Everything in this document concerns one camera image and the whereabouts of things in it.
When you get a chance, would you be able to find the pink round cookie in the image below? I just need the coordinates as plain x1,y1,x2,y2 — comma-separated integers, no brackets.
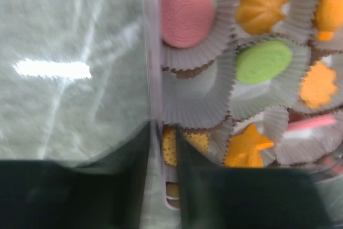
161,0,215,48
286,114,336,132

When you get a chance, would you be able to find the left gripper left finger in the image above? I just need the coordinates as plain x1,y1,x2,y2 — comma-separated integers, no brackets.
1,122,152,228

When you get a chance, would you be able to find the green round cookie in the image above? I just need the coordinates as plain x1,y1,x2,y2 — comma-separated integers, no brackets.
236,40,293,84

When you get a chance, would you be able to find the orange flower cookie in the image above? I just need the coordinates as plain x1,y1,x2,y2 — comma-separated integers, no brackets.
235,0,289,35

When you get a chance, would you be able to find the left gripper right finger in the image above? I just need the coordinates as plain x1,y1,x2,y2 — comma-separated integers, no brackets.
176,126,334,228

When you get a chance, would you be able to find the square cookie tin with liners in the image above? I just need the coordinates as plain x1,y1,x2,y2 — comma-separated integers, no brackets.
143,0,342,209

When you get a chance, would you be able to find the orange cookie tin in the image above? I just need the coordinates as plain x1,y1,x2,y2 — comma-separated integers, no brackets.
223,124,274,168
163,127,210,166
300,61,338,109

